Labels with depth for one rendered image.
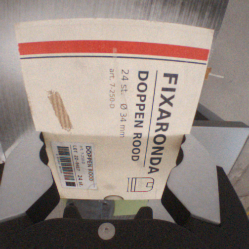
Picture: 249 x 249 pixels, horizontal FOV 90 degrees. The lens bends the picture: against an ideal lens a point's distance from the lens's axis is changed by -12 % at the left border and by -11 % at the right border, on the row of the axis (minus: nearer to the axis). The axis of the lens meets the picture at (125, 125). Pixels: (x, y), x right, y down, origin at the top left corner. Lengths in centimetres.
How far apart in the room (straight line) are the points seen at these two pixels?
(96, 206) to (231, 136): 41
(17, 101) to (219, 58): 132
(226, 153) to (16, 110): 57
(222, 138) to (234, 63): 108
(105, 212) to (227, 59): 134
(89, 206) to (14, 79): 35
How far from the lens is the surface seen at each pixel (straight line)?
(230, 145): 48
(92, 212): 42
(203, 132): 40
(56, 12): 32
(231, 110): 160
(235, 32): 145
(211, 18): 34
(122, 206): 52
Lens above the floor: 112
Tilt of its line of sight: 62 degrees down
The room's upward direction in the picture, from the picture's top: 176 degrees clockwise
